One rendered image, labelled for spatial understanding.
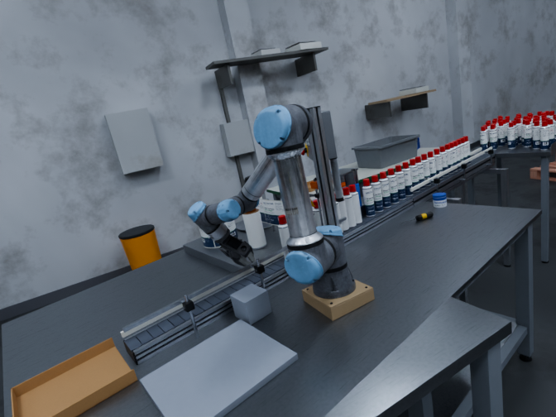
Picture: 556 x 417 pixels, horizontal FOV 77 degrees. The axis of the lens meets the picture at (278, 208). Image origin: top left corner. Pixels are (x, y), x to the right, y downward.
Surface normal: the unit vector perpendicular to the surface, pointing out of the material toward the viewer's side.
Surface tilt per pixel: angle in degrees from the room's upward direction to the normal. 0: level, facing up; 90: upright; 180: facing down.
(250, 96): 90
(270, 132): 80
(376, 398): 0
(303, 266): 95
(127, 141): 90
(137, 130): 90
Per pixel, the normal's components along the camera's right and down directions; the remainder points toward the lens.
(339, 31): 0.46, 0.15
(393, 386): -0.19, -0.95
